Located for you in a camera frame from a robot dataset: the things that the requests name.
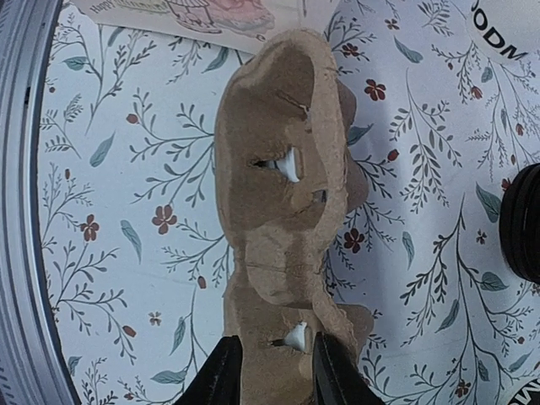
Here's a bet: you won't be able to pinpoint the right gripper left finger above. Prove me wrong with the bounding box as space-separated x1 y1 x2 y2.
175 336 243 405

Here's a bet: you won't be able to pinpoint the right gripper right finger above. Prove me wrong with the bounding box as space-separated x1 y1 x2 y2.
312 332 382 405

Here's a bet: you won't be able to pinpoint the stack of paper cups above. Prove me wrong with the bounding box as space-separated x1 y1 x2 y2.
501 376 540 405

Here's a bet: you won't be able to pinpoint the brown cardboard cup carrier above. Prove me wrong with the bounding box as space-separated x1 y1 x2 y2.
214 30 374 404

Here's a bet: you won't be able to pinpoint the white paper bag orange handles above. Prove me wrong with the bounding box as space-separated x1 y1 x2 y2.
73 0 338 54

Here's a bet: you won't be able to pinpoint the floral table mat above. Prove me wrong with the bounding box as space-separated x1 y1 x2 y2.
38 1 539 404

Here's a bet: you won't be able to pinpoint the stack of black cup lids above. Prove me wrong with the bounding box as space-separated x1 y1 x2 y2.
499 164 539 284

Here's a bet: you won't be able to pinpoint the white cup holding straws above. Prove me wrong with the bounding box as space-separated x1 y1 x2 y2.
466 0 539 64

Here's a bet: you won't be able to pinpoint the aluminium front rail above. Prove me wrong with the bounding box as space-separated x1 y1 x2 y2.
1 1 79 404

